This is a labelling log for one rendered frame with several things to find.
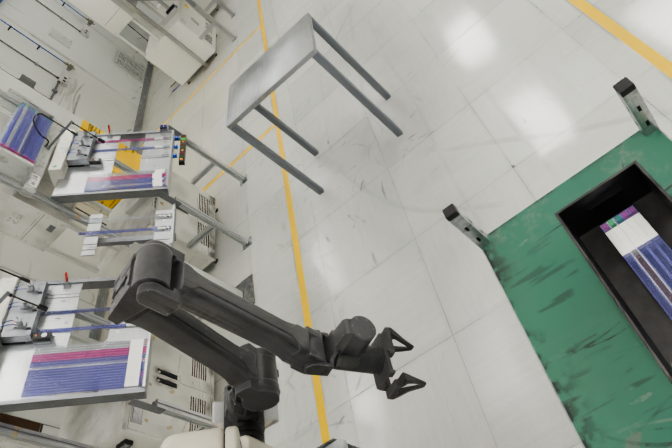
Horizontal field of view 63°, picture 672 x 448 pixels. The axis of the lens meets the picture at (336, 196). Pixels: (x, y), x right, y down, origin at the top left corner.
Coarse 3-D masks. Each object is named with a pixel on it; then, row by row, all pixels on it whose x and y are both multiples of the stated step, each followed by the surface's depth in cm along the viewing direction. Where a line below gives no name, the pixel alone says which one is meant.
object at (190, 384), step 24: (168, 360) 307; (192, 360) 322; (168, 384) 297; (192, 384) 310; (72, 408) 306; (96, 408) 287; (120, 408) 270; (192, 408) 299; (72, 432) 292; (96, 432) 274; (120, 432) 261; (144, 432) 267; (168, 432) 278
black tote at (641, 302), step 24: (624, 168) 100; (600, 192) 103; (624, 192) 104; (648, 192) 105; (576, 216) 106; (600, 216) 107; (648, 216) 103; (576, 240) 100; (600, 240) 107; (600, 264) 105; (624, 264) 101; (624, 288) 99; (624, 312) 87; (648, 312) 94; (648, 336) 91
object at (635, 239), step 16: (608, 224) 104; (624, 224) 102; (640, 224) 100; (624, 240) 100; (640, 240) 98; (656, 240) 96; (624, 256) 99; (640, 256) 97; (656, 256) 95; (640, 272) 95; (656, 272) 94; (656, 288) 92
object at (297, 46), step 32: (288, 32) 325; (320, 32) 326; (256, 64) 334; (288, 64) 300; (320, 64) 294; (352, 64) 343; (256, 96) 308; (384, 96) 361; (288, 128) 372; (320, 192) 359
